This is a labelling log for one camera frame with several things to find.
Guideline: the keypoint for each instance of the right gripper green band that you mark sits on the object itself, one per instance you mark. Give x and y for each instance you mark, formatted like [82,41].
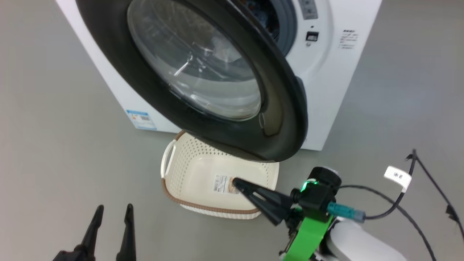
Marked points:
[308,235]

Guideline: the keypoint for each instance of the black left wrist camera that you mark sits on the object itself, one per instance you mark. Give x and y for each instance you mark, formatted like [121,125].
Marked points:
[65,256]

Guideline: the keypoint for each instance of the basket barcode label sticker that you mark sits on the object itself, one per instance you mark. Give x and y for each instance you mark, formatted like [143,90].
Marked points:
[223,184]

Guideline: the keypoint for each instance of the white basket with brown rim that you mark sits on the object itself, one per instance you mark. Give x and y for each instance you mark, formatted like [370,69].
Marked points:
[188,170]

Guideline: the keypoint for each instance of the black-rimmed glass washer door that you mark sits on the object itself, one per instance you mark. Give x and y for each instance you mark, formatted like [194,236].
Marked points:
[145,94]

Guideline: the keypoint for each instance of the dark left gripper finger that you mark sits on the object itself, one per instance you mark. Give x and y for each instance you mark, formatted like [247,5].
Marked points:
[90,239]
[127,243]

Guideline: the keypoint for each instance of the white front-load washing machine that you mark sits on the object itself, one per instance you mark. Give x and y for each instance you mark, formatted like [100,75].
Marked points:
[326,79]

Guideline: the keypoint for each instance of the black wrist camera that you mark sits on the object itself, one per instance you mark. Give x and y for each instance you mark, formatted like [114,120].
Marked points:
[319,195]
[65,256]

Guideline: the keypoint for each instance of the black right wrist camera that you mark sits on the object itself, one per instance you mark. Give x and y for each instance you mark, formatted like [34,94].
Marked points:
[319,195]

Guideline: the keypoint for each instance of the blue energy label sticker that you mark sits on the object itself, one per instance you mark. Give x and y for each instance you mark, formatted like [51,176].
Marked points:
[142,120]

